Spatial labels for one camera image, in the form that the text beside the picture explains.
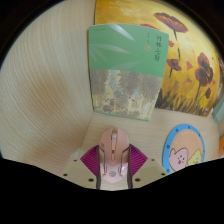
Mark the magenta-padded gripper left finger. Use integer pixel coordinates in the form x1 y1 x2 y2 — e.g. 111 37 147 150
60 143 102 190

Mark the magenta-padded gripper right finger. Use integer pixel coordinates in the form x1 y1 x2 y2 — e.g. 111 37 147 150
125 143 169 189

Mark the pink computer mouse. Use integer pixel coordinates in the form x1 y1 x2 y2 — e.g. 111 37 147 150
98 126 130 183

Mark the round blue cartoon mouse pad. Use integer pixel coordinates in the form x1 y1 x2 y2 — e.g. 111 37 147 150
162 123 206 175

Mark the green book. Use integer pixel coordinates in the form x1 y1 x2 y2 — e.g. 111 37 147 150
87 23 170 122

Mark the pale green vase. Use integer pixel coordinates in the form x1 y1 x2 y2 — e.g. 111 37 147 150
211 99 224 124

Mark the yellow poppy flower painting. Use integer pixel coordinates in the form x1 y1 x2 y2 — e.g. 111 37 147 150
94 0 224 118

